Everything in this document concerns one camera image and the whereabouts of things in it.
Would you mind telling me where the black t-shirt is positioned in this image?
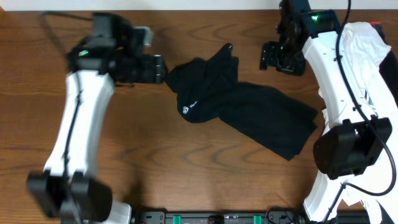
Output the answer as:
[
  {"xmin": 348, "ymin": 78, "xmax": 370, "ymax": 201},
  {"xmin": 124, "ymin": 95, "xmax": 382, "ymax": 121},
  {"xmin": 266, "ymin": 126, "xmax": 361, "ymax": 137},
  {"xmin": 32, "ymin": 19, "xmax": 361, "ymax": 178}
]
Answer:
[{"xmin": 165, "ymin": 43, "xmax": 317, "ymax": 161}]

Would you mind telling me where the white clothes pile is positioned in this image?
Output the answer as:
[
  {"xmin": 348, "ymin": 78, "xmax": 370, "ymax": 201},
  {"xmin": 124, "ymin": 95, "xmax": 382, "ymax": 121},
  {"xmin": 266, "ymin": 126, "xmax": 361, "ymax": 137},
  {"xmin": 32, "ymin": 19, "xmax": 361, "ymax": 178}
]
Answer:
[{"xmin": 318, "ymin": 21, "xmax": 398, "ymax": 224}]

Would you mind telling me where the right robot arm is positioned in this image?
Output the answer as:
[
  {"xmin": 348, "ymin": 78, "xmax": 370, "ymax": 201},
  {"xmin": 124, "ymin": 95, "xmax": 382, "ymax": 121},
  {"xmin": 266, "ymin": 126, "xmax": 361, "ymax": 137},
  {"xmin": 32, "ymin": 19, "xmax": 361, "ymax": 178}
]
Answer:
[{"xmin": 261, "ymin": 1, "xmax": 397, "ymax": 223}]

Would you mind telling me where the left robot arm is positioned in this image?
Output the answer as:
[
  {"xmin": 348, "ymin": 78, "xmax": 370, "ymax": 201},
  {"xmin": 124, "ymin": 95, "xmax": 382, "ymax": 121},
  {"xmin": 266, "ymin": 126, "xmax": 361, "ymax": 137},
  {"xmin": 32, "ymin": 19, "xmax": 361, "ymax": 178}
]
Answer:
[{"xmin": 27, "ymin": 12, "xmax": 167, "ymax": 223}]

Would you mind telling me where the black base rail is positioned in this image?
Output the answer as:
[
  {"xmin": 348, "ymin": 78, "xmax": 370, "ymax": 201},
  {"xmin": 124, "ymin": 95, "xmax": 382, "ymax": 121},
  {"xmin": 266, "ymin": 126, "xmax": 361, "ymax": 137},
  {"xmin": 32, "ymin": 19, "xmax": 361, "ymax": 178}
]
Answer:
[{"xmin": 130, "ymin": 207, "xmax": 311, "ymax": 224}]

